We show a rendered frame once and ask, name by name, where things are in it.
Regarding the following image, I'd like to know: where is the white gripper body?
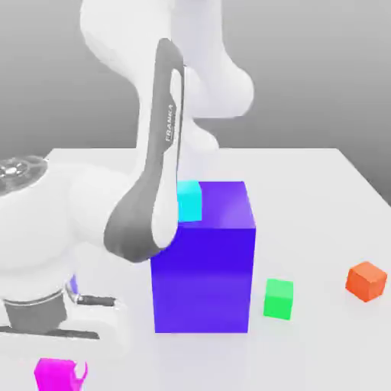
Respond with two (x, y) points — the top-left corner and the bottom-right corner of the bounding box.
(0, 304), (131, 360)

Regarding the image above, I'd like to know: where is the small magenta cube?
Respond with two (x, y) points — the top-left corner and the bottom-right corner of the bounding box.
(33, 357), (89, 391)

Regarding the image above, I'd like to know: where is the small cyan cube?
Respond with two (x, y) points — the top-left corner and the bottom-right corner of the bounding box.
(176, 179), (203, 223)

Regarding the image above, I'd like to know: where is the small green cube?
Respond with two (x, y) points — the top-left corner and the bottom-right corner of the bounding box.
(263, 278), (295, 322)

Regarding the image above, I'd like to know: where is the small orange cube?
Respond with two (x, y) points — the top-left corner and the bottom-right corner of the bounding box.
(344, 260), (389, 304)

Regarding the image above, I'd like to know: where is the large blue box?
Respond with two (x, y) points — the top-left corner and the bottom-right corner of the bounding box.
(150, 180), (257, 334)

